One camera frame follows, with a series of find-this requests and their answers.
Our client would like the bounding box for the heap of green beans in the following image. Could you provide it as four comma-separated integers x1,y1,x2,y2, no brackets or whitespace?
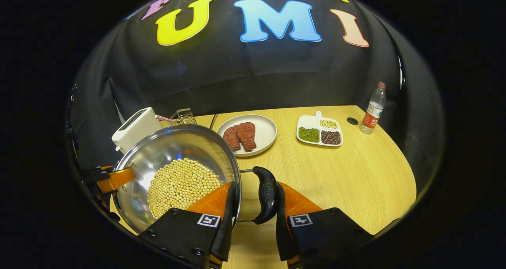
298,127,320,143

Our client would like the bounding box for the white toaster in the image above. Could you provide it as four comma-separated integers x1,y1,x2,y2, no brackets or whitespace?
111,107,163,155

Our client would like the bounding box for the raw red steak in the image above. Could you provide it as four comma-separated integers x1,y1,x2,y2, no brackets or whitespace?
236,122,257,152
223,125,242,152

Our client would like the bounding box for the white divided dish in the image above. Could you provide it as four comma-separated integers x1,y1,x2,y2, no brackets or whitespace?
296,111,344,147

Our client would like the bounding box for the round white plate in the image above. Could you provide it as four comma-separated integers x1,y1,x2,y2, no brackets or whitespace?
216,114,278,157

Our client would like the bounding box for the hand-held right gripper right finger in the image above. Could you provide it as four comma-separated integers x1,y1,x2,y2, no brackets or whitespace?
276,181,374,269

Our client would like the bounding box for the heap of dark red beans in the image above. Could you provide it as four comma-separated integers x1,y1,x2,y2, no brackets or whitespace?
321,130,342,145

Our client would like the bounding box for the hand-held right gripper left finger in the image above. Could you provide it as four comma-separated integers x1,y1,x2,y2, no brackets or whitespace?
138,181,237,269

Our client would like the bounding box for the red label water bottle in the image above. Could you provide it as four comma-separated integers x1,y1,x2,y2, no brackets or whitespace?
359,82,387,135

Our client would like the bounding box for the pile of yellow soybeans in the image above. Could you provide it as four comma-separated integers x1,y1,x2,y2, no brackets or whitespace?
147,158,222,220

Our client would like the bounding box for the steel pot with black handles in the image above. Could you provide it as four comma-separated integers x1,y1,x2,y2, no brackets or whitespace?
113,123,279,235

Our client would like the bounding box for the metal wire basket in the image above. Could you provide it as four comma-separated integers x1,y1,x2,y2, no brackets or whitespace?
170,108,197,126

